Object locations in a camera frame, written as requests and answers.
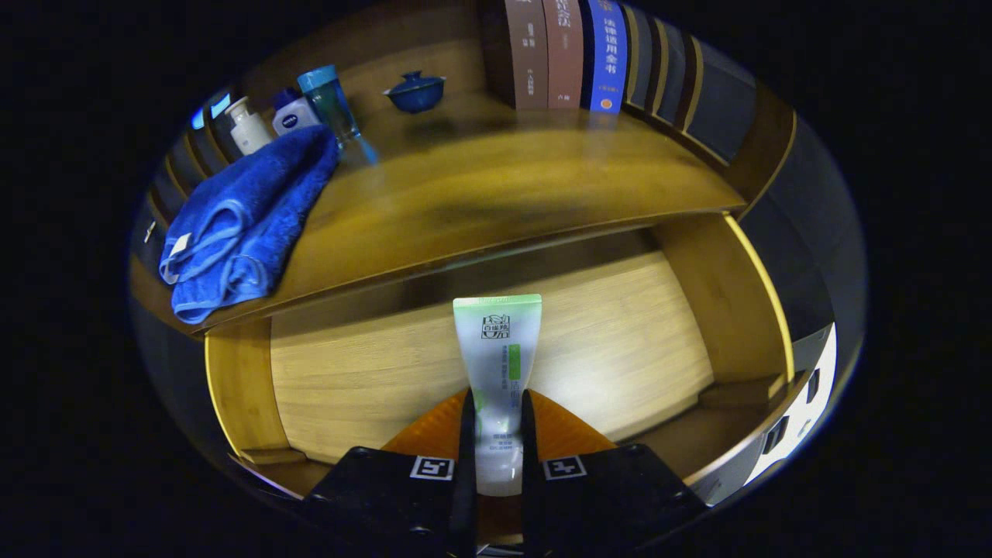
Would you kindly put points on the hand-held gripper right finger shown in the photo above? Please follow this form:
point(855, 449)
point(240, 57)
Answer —
point(604, 488)

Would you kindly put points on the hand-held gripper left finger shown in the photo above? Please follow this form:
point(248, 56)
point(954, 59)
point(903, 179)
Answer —
point(387, 488)

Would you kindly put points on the wooden drawer with black knob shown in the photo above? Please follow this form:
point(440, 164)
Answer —
point(372, 372)

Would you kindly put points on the green and white tube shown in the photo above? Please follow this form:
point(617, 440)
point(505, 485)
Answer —
point(496, 349)

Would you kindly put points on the wooden countertop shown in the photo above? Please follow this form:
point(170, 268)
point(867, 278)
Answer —
point(480, 194)

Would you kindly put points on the wooden cabinet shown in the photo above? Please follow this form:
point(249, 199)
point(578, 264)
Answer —
point(403, 62)

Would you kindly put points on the blue folded towel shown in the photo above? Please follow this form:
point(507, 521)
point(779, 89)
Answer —
point(240, 217)

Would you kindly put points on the black backdrop cloth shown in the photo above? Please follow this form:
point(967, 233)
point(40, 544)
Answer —
point(814, 232)

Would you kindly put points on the white bottle with blue cap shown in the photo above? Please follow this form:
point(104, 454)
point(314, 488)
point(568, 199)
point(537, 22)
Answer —
point(294, 120)

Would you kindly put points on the white pump bottle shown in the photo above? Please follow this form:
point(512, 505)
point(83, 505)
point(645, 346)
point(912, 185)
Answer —
point(249, 132)

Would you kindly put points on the teal slim bottle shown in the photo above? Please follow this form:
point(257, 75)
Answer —
point(333, 108)

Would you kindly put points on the blue lidded teacup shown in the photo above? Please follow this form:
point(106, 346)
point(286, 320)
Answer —
point(416, 94)

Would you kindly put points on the blue book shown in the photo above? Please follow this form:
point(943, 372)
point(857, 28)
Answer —
point(607, 62)

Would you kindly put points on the reddish brown book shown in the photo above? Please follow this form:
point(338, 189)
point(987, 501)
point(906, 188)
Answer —
point(563, 54)

